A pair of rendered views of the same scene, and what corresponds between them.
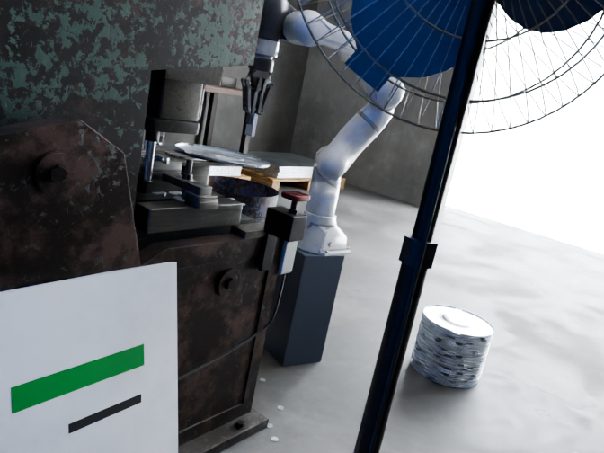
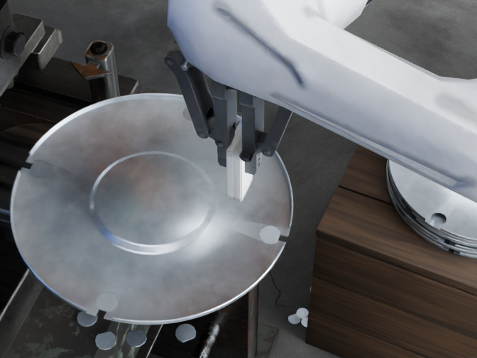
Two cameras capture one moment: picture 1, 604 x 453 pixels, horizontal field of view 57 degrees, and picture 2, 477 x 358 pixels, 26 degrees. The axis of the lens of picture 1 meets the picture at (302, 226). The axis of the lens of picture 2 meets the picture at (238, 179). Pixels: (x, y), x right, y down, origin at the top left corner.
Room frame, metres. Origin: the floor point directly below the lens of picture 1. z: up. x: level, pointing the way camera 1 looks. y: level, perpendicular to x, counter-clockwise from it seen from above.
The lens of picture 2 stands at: (1.59, -0.36, 1.64)
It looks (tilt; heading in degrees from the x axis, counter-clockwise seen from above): 52 degrees down; 74
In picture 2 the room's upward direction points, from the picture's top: straight up
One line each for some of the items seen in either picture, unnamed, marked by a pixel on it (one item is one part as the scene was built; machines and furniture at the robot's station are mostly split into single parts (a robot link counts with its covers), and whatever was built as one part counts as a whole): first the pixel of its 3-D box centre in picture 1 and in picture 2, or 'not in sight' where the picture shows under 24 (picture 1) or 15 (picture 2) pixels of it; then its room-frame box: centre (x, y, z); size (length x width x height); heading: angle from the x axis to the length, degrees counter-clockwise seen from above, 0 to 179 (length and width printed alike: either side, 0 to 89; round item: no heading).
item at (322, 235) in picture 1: (324, 230); not in sight; (2.07, -0.09, 0.52); 0.22 x 0.19 x 0.14; 125
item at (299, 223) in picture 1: (281, 241); not in sight; (1.47, 0.05, 0.62); 0.10 x 0.06 x 0.20; 53
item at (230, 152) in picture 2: (250, 124); (236, 164); (1.76, 0.22, 0.89); 0.03 x 0.01 x 0.07; 53
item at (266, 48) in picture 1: (254, 47); not in sight; (1.75, 0.25, 1.12); 0.13 x 0.12 x 0.05; 53
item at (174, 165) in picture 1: (150, 163); not in sight; (1.47, 0.43, 0.76); 0.15 x 0.09 x 0.05; 53
